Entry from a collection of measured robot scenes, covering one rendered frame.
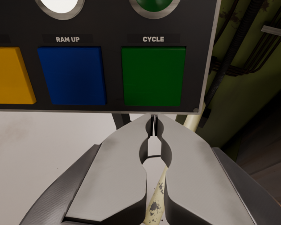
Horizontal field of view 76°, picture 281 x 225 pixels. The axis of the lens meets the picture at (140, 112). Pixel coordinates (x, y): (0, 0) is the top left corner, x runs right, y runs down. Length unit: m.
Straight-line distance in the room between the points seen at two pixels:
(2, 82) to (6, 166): 1.26
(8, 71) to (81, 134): 1.12
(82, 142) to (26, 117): 0.52
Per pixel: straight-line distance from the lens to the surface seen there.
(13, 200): 1.43
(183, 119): 0.87
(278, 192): 0.71
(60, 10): 0.24
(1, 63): 0.29
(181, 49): 0.22
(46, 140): 1.46
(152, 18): 0.22
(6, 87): 0.30
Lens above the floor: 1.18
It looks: 59 degrees down
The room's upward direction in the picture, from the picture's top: 4 degrees counter-clockwise
